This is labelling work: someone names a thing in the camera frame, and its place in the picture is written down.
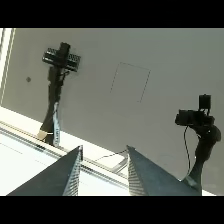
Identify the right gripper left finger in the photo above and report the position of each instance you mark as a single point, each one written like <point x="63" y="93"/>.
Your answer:
<point x="60" y="176"/>

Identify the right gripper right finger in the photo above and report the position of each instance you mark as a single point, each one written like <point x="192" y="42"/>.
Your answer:
<point x="150" y="178"/>

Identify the silver frame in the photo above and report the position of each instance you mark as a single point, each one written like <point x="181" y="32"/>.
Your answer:
<point x="101" y="165"/>

